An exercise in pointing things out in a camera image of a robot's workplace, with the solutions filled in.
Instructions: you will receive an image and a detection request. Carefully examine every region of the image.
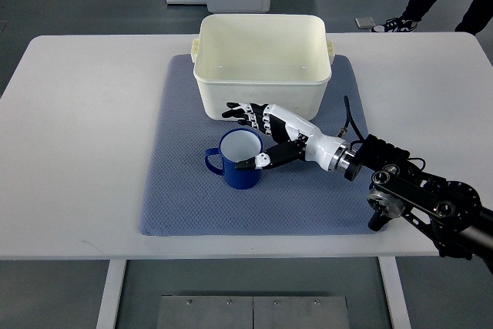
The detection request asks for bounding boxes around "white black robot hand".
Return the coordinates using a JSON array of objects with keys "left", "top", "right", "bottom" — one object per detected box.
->
[{"left": 222, "top": 102, "right": 349, "bottom": 171}]

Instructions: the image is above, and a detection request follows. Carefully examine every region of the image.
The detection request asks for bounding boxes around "blue enamel mug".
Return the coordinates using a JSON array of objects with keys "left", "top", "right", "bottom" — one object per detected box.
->
[{"left": 204, "top": 129, "right": 263, "bottom": 190}]

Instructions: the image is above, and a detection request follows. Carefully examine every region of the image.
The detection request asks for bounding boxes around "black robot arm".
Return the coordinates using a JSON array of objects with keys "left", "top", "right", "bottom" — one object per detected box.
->
[{"left": 329, "top": 135, "right": 492, "bottom": 265}]

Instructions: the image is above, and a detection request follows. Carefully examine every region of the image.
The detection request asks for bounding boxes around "white plastic box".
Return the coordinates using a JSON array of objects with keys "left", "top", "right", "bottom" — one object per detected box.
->
[{"left": 191, "top": 14, "right": 332, "bottom": 120}]

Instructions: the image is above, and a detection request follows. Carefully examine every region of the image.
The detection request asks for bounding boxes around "small grey floor plate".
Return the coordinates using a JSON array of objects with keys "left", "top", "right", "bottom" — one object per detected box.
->
[{"left": 354, "top": 17, "right": 376, "bottom": 29}]

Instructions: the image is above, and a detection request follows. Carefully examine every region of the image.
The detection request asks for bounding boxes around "blue textured mat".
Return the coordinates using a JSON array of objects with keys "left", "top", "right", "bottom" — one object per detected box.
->
[{"left": 139, "top": 55, "right": 373, "bottom": 237}]

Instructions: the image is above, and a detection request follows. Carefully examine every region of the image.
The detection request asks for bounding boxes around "black white sneaker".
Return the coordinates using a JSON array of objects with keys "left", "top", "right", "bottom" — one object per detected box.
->
[{"left": 371, "top": 17, "right": 418, "bottom": 33}]

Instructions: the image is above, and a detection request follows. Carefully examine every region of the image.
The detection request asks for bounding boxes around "right white table leg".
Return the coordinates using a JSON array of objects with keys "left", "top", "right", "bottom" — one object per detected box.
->
[{"left": 378, "top": 257, "right": 411, "bottom": 329}]

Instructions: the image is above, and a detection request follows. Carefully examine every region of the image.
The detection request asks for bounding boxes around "white table leg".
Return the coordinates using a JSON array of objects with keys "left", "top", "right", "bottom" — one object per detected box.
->
[
  {"left": 378, "top": 257, "right": 411, "bottom": 329},
  {"left": 96, "top": 260, "right": 127, "bottom": 329}
]

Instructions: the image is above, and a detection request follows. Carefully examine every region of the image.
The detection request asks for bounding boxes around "grey metal floor plate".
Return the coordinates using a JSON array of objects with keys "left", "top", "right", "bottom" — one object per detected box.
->
[{"left": 156, "top": 296, "right": 350, "bottom": 328}]

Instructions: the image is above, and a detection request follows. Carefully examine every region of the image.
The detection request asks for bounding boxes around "left white table leg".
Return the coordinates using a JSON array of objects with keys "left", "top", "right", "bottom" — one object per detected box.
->
[{"left": 96, "top": 260, "right": 127, "bottom": 329}]

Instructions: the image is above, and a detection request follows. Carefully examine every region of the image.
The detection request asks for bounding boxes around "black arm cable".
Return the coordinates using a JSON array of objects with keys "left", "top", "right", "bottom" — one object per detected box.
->
[{"left": 337, "top": 96, "right": 366, "bottom": 142}]

